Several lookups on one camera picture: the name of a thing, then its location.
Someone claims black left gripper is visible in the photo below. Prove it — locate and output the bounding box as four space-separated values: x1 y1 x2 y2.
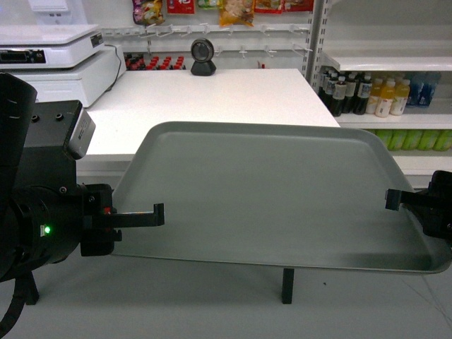
78 184 165 256

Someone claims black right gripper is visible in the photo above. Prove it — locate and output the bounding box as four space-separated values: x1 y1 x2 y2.
385 170 451 242

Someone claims grey silver serving tray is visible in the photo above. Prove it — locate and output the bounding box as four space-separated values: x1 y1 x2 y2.
113 122 451 274

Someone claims white checkout counter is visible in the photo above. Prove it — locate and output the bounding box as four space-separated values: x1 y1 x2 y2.
76 68 342 163

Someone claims black table leg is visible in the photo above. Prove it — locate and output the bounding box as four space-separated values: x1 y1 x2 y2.
281 268 295 304

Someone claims white cash drawer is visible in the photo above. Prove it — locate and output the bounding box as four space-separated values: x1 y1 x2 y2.
6 44 126 107

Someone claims black barcode scanner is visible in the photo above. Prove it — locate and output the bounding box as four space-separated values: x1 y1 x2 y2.
191 38 216 76

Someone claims white cash register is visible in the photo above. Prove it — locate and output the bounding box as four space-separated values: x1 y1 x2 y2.
1 24 105 70

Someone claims purple snack packet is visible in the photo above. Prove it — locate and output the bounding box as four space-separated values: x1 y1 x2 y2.
132 0 165 25

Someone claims red seasoning packet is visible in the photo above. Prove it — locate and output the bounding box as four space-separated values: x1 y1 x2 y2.
167 0 195 15

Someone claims red chili packet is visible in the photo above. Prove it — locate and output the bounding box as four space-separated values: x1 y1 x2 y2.
283 0 314 12

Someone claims yellow snack packet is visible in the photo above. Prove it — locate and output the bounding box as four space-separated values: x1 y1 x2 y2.
219 0 255 27

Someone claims white customer display screen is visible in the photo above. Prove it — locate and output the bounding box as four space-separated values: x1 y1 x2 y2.
28 0 88 25

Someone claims red food packet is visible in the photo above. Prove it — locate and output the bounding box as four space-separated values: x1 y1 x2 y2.
254 0 283 14

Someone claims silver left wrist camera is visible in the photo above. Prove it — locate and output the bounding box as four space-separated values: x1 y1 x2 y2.
68 108 96 160

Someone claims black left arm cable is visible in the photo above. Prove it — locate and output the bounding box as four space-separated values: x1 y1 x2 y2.
0 271 40 336

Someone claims black power cable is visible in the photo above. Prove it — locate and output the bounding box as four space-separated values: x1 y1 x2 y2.
104 43 123 93

